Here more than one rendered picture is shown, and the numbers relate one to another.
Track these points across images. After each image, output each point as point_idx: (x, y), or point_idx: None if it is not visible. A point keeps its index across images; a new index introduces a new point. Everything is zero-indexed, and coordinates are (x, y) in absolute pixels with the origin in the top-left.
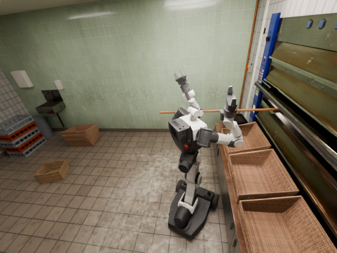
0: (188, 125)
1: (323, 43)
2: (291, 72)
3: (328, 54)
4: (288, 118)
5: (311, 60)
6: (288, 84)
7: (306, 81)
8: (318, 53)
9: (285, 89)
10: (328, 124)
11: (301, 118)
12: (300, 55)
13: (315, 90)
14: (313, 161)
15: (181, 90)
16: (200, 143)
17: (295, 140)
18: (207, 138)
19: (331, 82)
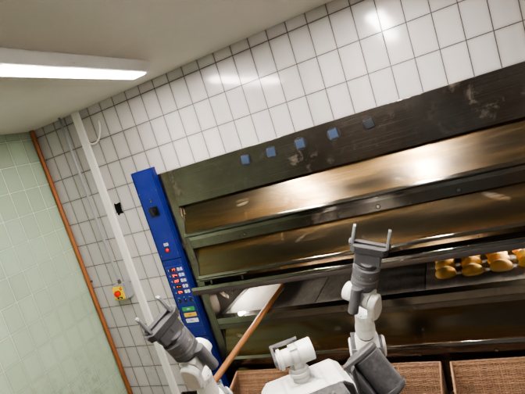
0: (332, 386)
1: (294, 170)
2: (262, 230)
3: (310, 179)
4: (348, 273)
5: (291, 196)
6: (268, 249)
7: (305, 223)
8: (292, 184)
9: (273, 258)
10: (393, 242)
11: None
12: (261, 201)
13: (326, 226)
14: (412, 303)
15: (182, 354)
16: (396, 384)
17: None
18: (388, 361)
19: (357, 196)
